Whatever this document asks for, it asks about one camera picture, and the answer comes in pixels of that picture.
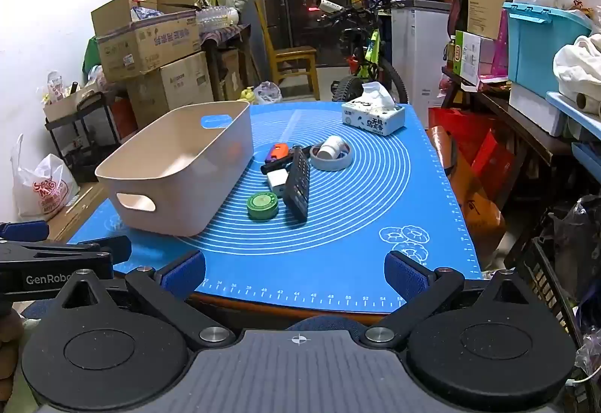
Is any pink bag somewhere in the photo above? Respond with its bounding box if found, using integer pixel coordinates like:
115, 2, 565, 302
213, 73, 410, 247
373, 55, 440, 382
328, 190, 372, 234
476, 9, 512, 80

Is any blue silicone mat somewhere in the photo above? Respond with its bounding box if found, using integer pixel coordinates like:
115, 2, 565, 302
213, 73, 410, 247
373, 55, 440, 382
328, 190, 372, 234
68, 102, 482, 315

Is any printed cardboard box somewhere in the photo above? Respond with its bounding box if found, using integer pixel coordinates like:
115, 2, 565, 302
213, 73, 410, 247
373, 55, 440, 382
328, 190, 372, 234
96, 11, 204, 82

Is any pack of clear bottles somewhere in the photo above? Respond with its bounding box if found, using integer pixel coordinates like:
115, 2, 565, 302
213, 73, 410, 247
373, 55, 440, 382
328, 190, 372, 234
195, 5, 240, 31

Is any black metal cart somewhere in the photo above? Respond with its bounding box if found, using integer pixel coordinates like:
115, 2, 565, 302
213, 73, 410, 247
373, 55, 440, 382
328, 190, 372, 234
44, 90, 124, 183

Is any light blue storage bin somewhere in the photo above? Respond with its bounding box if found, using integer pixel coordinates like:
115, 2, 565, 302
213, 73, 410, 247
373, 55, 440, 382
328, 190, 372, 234
502, 2, 593, 99

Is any light blue shelf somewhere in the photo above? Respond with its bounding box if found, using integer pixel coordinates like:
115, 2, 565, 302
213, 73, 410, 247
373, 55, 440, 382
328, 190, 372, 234
546, 91, 601, 185

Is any red white appliance box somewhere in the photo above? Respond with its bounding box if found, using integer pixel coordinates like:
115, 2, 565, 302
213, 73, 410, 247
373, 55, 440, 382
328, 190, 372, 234
110, 97, 139, 139

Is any orange paper bag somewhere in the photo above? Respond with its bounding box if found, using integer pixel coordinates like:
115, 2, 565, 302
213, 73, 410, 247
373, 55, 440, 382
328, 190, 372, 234
426, 126, 507, 256

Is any green cloth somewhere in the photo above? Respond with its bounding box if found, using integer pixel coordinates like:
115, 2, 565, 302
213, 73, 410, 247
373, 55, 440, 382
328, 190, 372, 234
83, 37, 102, 74

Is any dark wooden side table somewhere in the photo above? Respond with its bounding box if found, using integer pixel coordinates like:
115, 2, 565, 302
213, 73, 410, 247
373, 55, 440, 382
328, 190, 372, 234
441, 65, 571, 254

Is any white paper roll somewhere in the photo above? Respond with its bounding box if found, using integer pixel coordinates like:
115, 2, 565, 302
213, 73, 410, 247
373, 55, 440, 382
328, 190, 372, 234
577, 94, 601, 115

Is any white charger cube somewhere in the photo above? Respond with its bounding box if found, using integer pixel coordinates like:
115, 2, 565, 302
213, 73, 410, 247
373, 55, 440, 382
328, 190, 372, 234
267, 169, 288, 198

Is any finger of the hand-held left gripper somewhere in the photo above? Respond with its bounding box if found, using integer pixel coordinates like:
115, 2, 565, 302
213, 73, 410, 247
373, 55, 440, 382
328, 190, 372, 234
0, 221, 50, 245
0, 235, 132, 267

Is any black remote control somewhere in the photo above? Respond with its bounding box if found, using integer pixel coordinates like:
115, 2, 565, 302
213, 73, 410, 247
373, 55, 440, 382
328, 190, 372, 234
283, 146, 311, 222

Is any white tape roll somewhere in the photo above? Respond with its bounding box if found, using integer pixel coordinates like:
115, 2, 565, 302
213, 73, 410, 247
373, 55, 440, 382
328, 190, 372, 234
317, 136, 347, 160

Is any large plain cardboard box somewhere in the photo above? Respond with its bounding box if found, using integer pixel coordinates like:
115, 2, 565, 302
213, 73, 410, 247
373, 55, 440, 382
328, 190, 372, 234
126, 51, 215, 128

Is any flat cardboard box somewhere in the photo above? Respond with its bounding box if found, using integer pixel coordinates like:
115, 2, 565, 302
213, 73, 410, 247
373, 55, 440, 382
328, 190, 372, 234
47, 183, 110, 242

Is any beige plastic basket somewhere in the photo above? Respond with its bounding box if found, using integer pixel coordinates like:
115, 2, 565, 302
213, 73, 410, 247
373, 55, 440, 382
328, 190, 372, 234
95, 100, 255, 238

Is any open cardboard box with clutter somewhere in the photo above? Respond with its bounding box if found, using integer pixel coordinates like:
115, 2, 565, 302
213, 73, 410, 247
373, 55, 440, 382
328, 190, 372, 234
91, 0, 200, 38

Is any green black bicycle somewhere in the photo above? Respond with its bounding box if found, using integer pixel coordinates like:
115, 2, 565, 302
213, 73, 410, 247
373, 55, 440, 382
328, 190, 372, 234
312, 0, 408, 104

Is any black plastic crate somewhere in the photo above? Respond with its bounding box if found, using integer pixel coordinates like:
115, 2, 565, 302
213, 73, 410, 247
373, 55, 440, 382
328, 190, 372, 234
516, 237, 601, 397

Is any wooden chair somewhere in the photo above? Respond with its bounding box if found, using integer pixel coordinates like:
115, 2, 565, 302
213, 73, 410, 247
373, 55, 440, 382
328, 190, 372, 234
255, 0, 320, 101

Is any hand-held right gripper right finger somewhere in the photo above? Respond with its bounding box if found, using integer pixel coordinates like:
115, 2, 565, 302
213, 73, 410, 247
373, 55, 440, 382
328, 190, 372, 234
361, 251, 541, 345

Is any cardboard tray box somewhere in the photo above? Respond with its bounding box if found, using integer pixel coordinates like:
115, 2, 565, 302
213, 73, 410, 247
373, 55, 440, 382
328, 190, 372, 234
42, 82, 101, 123

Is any tissue pack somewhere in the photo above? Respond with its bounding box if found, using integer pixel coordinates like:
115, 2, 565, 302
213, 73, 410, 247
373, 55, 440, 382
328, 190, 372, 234
341, 82, 406, 136

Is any person's left hand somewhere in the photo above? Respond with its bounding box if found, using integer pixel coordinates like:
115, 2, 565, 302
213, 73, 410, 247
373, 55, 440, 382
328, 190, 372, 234
0, 324, 23, 402

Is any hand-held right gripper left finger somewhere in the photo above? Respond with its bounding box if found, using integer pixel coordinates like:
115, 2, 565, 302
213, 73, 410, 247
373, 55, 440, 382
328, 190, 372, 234
55, 250, 236, 345

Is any grey tape roll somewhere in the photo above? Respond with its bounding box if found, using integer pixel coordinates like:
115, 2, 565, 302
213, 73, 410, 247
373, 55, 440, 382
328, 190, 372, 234
310, 141, 354, 172

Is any clear plastic bag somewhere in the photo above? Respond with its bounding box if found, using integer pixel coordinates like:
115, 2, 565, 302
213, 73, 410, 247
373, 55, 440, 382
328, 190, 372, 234
254, 81, 282, 105

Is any red paper bag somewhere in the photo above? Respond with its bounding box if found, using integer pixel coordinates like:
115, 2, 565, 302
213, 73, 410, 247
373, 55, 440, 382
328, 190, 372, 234
428, 107, 516, 207

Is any green white carton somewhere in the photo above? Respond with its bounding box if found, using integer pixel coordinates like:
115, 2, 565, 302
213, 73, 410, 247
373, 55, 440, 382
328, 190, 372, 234
453, 30, 497, 86

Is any white cloth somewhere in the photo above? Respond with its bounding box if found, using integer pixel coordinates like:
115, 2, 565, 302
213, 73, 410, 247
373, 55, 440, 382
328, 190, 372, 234
553, 35, 601, 113

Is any black plastic bag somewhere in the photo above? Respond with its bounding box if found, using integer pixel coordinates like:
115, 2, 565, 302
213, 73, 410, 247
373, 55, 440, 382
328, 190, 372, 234
540, 194, 601, 303

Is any white foam box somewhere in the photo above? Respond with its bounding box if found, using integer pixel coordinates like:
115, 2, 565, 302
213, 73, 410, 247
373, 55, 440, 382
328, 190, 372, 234
508, 82, 566, 138

